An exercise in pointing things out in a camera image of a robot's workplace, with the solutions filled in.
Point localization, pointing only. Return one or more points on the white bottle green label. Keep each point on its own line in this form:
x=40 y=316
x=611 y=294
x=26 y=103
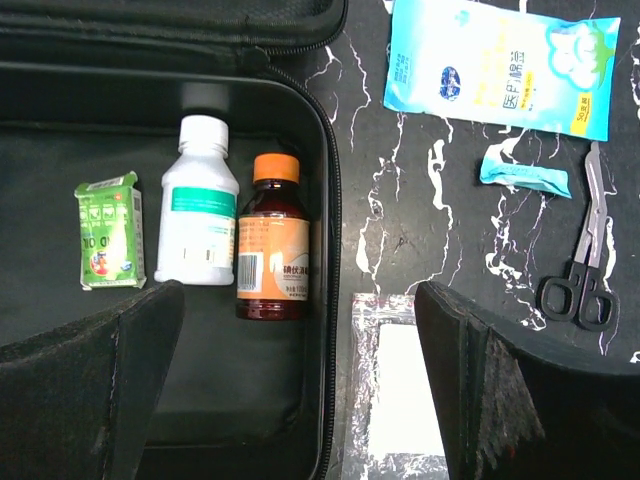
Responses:
x=198 y=211

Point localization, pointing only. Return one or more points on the red black medicine case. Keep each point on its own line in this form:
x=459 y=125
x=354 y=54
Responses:
x=91 y=90

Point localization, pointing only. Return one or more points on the blue cotton swab bag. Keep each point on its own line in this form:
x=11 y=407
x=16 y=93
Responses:
x=473 y=61

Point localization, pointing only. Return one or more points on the green wind oil box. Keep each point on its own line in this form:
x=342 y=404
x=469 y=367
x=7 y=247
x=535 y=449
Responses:
x=111 y=232

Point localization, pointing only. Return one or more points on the brown bottle orange cap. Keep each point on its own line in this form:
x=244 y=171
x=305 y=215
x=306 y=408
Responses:
x=273 y=256

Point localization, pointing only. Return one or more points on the black handled scissors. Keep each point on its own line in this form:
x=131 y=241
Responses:
x=579 y=295

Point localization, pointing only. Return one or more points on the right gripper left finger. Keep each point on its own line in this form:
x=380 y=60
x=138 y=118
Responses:
x=76 y=401

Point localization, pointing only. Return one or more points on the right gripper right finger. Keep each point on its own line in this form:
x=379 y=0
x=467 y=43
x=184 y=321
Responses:
x=515 y=404

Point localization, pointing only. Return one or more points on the gauze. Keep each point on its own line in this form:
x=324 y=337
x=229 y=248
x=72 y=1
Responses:
x=392 y=431

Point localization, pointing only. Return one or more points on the small teal sachet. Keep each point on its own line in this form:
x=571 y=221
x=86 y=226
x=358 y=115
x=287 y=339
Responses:
x=494 y=170

